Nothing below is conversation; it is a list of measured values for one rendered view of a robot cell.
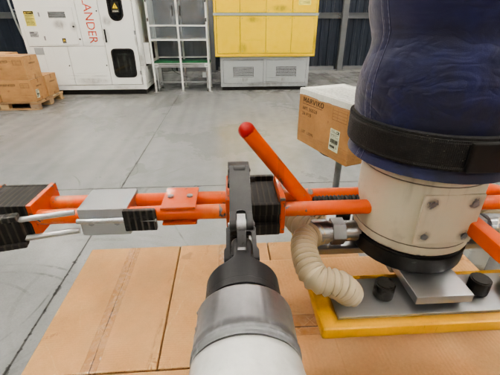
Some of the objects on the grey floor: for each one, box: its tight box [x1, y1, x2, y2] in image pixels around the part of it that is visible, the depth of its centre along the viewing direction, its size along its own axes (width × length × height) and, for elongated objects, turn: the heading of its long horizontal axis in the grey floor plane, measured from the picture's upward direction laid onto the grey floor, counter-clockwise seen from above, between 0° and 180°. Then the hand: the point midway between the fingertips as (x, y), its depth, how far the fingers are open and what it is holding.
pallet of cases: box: [0, 52, 65, 111], centre depth 607 cm, size 121×103×90 cm
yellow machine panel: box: [213, 0, 319, 90], centre depth 730 cm, size 222×91×248 cm, turn 94°
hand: (239, 204), depth 49 cm, fingers open, 11 cm apart
